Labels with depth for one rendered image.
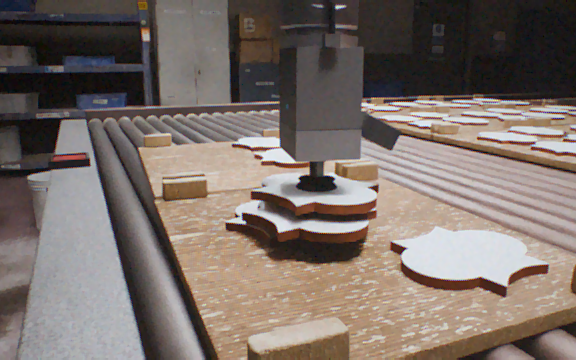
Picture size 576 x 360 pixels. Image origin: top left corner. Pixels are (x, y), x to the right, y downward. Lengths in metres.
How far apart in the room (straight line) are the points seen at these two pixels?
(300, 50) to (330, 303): 0.21
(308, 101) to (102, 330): 0.25
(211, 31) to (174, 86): 0.74
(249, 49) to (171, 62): 0.95
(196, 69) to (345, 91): 5.01
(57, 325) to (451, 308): 0.30
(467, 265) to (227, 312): 0.20
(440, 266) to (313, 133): 0.16
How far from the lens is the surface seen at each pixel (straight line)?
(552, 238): 0.62
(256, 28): 5.70
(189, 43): 5.41
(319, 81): 0.42
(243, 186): 0.69
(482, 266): 0.43
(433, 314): 0.36
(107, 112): 1.83
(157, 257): 0.50
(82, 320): 0.41
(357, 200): 0.44
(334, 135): 0.43
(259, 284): 0.39
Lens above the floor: 1.11
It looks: 14 degrees down
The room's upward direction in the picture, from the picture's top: straight up
